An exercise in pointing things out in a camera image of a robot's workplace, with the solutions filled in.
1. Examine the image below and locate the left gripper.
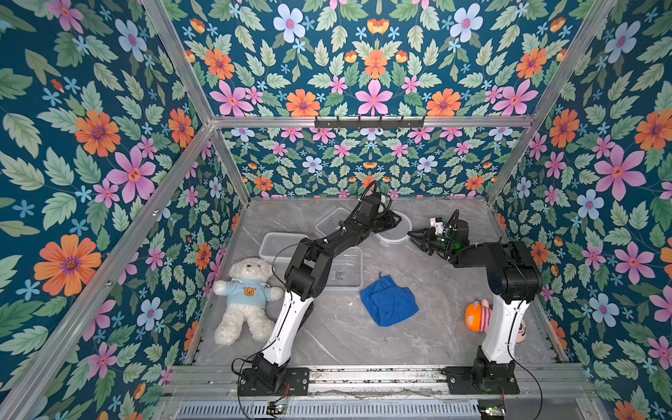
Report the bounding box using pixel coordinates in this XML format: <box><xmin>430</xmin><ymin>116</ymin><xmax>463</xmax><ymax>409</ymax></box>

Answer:
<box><xmin>365</xmin><ymin>212</ymin><xmax>401</xmax><ymax>236</ymax></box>

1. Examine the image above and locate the round clear lunch box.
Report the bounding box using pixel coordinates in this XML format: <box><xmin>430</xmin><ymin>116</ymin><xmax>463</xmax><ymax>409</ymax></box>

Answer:
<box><xmin>374</xmin><ymin>210</ymin><xmax>412</xmax><ymax>247</ymax></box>

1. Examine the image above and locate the square clear lunch box lid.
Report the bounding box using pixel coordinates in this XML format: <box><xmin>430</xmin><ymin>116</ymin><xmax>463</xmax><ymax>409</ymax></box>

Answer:
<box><xmin>315</xmin><ymin>206</ymin><xmax>350</xmax><ymax>237</ymax></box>

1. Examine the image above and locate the square clear lunch box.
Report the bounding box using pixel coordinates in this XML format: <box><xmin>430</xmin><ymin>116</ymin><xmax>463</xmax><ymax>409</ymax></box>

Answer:
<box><xmin>324</xmin><ymin>247</ymin><xmax>364</xmax><ymax>293</ymax></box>

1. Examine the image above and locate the blue cleaning cloth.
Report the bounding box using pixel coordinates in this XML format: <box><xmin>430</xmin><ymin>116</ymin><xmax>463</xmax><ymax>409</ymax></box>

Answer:
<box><xmin>360</xmin><ymin>275</ymin><xmax>419</xmax><ymax>327</ymax></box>

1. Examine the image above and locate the rectangular clear lunch box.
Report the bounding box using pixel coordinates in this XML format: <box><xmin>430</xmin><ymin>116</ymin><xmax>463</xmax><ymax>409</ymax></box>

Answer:
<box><xmin>258</xmin><ymin>232</ymin><xmax>306</xmax><ymax>263</ymax></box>

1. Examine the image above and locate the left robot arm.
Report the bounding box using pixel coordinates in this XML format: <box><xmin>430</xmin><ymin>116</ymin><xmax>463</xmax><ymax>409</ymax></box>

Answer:
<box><xmin>241</xmin><ymin>180</ymin><xmax>401</xmax><ymax>393</ymax></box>

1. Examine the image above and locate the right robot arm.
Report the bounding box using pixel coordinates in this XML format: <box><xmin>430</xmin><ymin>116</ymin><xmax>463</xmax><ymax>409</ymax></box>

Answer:
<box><xmin>407</xmin><ymin>210</ymin><xmax>543</xmax><ymax>395</ymax></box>

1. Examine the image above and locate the orange pink plush doll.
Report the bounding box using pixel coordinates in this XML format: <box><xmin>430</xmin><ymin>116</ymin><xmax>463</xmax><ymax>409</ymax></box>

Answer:
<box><xmin>464</xmin><ymin>299</ymin><xmax>528</xmax><ymax>344</ymax></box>

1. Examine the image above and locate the white teddy bear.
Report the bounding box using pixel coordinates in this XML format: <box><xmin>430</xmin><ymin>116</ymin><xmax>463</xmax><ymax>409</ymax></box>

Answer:
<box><xmin>213</xmin><ymin>257</ymin><xmax>285</xmax><ymax>346</ymax></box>

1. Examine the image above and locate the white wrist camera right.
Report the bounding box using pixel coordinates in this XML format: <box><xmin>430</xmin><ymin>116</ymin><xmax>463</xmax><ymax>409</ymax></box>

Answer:
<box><xmin>430</xmin><ymin>217</ymin><xmax>445</xmax><ymax>235</ymax></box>

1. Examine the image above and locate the black wall hook rail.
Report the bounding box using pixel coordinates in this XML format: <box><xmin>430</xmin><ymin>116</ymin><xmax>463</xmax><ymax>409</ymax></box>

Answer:
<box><xmin>313</xmin><ymin>115</ymin><xmax>425</xmax><ymax>131</ymax></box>

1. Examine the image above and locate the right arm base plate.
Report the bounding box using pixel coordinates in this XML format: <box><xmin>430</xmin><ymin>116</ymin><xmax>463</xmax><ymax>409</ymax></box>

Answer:
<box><xmin>441</xmin><ymin>366</ymin><xmax>521</xmax><ymax>396</ymax></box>

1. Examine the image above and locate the aluminium front rail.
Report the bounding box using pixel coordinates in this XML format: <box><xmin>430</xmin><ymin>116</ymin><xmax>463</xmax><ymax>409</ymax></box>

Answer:
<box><xmin>163</xmin><ymin>363</ymin><xmax>598</xmax><ymax>398</ymax></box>

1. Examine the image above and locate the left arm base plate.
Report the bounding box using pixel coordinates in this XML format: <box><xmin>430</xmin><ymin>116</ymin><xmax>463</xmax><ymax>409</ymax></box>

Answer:
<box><xmin>238</xmin><ymin>367</ymin><xmax>311</xmax><ymax>397</ymax></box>

